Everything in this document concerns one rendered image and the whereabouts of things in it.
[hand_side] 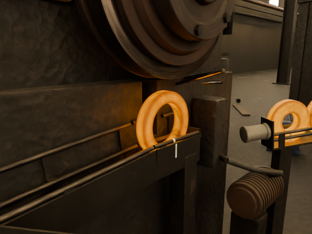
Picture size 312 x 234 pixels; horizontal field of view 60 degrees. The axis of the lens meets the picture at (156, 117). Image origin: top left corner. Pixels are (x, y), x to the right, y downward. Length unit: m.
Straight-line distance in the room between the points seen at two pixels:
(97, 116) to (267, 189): 0.61
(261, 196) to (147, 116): 0.47
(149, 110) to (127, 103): 0.07
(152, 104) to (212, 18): 0.26
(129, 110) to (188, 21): 0.29
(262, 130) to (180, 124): 0.33
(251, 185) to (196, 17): 0.56
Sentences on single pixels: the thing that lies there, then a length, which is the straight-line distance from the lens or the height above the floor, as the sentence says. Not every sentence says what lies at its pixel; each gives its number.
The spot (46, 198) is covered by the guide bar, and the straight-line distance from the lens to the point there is 0.56.
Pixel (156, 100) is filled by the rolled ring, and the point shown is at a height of 0.83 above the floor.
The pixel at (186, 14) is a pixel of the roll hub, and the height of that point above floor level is 1.02.
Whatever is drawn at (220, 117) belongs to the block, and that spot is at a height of 0.74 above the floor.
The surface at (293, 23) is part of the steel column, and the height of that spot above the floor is 1.80.
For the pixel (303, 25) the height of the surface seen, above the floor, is 1.35.
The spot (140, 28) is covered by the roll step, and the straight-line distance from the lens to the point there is 0.60.
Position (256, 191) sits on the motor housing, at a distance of 0.95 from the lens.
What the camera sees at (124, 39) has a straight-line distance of 0.59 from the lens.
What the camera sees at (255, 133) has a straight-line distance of 1.00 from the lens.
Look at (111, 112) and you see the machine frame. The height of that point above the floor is 0.80.
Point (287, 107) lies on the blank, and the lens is 1.05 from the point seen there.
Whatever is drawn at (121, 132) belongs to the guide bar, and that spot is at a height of 0.74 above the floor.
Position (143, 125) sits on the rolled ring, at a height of 0.77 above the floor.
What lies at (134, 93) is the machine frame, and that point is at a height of 0.84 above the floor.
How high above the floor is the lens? 0.95
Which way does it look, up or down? 13 degrees down
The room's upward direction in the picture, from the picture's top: straight up
